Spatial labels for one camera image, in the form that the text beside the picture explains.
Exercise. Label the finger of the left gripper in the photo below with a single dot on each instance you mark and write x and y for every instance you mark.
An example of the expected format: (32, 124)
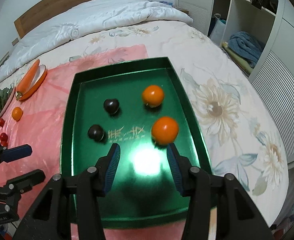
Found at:
(16, 153)
(24, 183)

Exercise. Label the dark plum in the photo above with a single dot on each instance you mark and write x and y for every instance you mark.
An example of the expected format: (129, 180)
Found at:
(96, 132)
(111, 106)

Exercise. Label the carrot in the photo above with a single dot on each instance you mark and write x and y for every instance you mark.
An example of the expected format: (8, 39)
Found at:
(26, 81)

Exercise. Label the pink plastic sheet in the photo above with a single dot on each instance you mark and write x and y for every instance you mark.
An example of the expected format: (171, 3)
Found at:
(41, 123)

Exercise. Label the green leafy vegetable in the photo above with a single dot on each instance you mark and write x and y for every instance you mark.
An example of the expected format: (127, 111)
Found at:
(4, 96)

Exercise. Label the orange white plate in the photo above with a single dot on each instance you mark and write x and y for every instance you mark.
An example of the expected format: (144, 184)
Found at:
(36, 83)

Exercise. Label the floral bed sheet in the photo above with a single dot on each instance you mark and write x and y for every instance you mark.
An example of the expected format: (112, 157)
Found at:
(240, 134)

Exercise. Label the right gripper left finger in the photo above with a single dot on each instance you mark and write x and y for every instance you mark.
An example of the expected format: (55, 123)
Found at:
(49, 217)

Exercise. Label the green tray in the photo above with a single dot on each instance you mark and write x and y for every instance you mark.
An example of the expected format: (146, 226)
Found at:
(143, 192)

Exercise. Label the white shopping bag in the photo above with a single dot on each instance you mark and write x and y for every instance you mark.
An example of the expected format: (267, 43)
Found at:
(218, 29)

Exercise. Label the white wardrobe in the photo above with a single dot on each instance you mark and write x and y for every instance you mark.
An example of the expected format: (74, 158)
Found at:
(271, 71)

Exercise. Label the white duvet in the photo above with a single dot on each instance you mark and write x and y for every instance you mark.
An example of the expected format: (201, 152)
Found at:
(83, 19)

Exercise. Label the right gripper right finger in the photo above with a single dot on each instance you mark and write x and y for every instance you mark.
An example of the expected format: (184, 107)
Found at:
(237, 215)

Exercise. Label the orange tangerine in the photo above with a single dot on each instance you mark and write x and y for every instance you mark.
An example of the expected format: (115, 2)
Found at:
(165, 130)
(153, 96)
(17, 113)

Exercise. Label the blue towel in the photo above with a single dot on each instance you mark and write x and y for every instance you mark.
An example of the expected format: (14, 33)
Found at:
(246, 46)

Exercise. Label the white plate with greens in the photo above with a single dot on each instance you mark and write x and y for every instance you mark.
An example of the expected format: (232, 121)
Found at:
(9, 101)

